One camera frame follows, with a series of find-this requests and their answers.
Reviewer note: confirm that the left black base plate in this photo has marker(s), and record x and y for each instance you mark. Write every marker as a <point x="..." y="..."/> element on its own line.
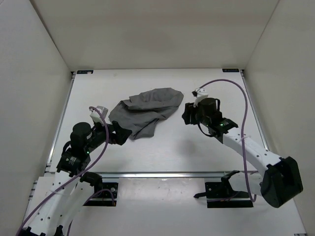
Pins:
<point x="105" y="195"/>

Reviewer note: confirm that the right blue corner label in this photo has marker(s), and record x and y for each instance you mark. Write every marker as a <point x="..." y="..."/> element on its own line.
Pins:
<point x="230" y="70"/>

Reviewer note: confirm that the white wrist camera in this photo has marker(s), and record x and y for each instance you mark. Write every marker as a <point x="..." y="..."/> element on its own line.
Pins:
<point x="199" y="94"/>
<point x="98" y="114"/>

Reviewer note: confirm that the blue corner label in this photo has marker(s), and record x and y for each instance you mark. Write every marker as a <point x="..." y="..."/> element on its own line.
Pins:
<point x="230" y="70"/>
<point x="84" y="72"/>

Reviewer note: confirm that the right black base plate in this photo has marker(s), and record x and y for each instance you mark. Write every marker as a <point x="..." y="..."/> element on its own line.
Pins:
<point x="218" y="196"/>

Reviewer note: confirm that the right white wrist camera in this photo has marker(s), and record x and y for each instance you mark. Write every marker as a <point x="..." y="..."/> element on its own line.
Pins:
<point x="199" y="94"/>

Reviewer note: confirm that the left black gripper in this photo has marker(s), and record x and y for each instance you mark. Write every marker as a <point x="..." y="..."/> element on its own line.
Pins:
<point x="120" y="133"/>

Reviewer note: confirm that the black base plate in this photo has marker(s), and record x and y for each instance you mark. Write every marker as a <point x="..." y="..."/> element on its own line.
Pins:
<point x="218" y="196"/>
<point x="105" y="195"/>

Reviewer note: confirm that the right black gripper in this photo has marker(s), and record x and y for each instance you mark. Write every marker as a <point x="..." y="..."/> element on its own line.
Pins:
<point x="187" y="116"/>

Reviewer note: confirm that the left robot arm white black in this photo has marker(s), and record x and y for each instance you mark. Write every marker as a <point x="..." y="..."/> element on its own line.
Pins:
<point x="73" y="183"/>

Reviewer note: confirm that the grey pleated skirt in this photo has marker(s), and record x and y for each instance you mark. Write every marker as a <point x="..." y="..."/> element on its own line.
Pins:
<point x="141" y="113"/>

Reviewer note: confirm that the aluminium front rail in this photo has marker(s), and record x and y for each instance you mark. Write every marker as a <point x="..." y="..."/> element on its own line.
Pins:
<point x="162" y="174"/>

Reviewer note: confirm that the left blue corner label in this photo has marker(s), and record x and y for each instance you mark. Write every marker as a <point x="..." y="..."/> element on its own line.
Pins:
<point x="84" y="72"/>

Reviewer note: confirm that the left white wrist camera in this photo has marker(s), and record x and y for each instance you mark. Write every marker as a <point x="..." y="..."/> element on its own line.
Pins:
<point x="98" y="114"/>

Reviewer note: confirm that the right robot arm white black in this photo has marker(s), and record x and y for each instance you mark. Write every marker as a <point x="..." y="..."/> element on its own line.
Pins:
<point x="277" y="179"/>

